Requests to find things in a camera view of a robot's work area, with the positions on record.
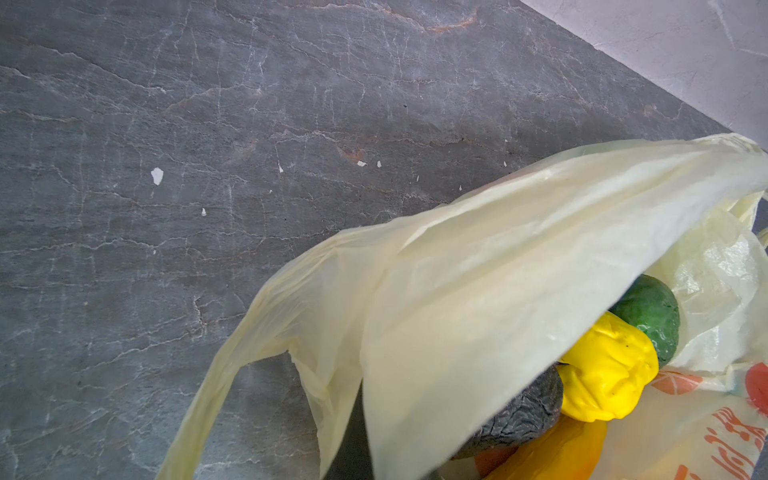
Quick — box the dark avocado fake fruit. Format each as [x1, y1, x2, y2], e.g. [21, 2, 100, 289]
[451, 365, 564, 460]

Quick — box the dark green fake fruit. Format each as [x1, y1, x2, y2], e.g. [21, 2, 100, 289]
[609, 274, 681, 368]

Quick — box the yellow bell pepper fake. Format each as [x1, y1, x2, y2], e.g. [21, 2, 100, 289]
[557, 312, 659, 422]

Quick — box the cream plastic bag fruit print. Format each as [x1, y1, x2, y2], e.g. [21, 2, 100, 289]
[159, 134, 767, 479]

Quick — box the orange fake fruit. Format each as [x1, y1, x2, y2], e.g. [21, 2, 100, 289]
[486, 416, 608, 480]

